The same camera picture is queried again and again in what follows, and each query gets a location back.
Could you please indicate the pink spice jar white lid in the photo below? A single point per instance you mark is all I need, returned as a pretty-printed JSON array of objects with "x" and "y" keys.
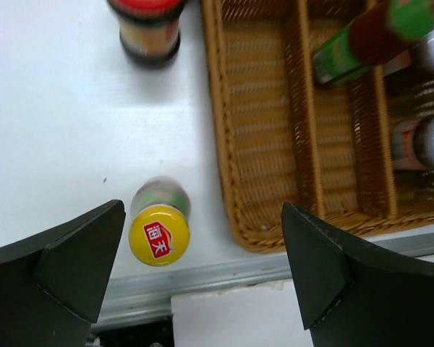
[{"x": 412, "y": 144}]

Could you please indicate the yellow cap sauce bottle front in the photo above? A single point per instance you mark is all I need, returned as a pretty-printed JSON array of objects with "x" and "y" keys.
[{"x": 159, "y": 232}]

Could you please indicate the yellow cap sauce bottle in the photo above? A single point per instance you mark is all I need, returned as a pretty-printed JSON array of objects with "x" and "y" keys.
[
  {"x": 372, "y": 39},
  {"x": 159, "y": 232}
]

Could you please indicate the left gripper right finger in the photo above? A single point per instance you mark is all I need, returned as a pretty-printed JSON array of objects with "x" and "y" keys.
[{"x": 352, "y": 292}]

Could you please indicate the red cap sauce jar front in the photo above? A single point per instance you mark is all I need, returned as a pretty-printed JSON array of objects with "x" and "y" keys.
[{"x": 149, "y": 30}]

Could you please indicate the woven wicker divided tray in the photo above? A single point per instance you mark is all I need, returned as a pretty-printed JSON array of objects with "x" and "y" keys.
[{"x": 282, "y": 139}]

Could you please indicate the dark spice jar white lid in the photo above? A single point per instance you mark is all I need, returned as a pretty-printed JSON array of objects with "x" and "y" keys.
[{"x": 422, "y": 53}]

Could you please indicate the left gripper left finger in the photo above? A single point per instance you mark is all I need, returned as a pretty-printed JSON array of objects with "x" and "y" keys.
[{"x": 52, "y": 284}]

